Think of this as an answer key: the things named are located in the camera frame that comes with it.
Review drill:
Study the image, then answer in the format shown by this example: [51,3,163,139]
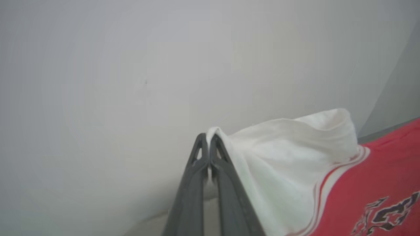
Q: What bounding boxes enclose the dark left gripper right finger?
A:
[209,133,267,236]

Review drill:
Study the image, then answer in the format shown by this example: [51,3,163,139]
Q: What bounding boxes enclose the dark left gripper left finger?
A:
[162,133,209,236]

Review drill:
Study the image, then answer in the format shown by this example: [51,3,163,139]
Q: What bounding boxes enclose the red and white garment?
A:
[203,108,420,236]

